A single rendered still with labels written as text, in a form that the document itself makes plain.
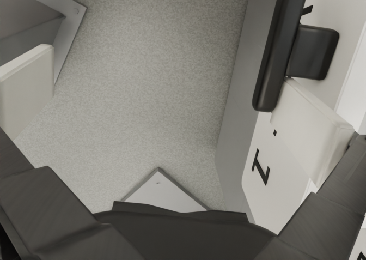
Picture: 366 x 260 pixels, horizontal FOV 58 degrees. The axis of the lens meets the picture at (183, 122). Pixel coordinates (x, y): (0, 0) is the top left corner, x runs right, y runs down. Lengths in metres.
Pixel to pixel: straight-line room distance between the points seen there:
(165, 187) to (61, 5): 0.72
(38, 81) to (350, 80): 0.15
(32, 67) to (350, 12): 0.16
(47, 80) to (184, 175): 1.13
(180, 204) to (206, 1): 0.75
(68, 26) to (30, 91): 0.96
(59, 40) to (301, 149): 1.02
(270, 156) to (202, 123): 0.94
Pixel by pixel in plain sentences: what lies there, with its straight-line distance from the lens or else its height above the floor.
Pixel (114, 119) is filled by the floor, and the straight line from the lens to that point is 1.19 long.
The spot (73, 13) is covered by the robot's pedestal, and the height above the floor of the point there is 0.02.
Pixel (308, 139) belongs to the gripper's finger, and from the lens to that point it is 0.16.
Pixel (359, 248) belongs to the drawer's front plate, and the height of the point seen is 0.83.
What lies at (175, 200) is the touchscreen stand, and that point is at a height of 0.03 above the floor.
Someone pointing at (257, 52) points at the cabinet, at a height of 0.28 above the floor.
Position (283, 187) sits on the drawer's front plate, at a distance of 0.24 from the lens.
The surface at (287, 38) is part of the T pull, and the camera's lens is 0.19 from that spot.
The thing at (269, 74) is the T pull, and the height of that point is 0.91.
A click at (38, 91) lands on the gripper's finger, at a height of 0.93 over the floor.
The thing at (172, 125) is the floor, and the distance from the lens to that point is 1.19.
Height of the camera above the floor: 1.08
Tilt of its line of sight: 66 degrees down
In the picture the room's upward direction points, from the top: 173 degrees clockwise
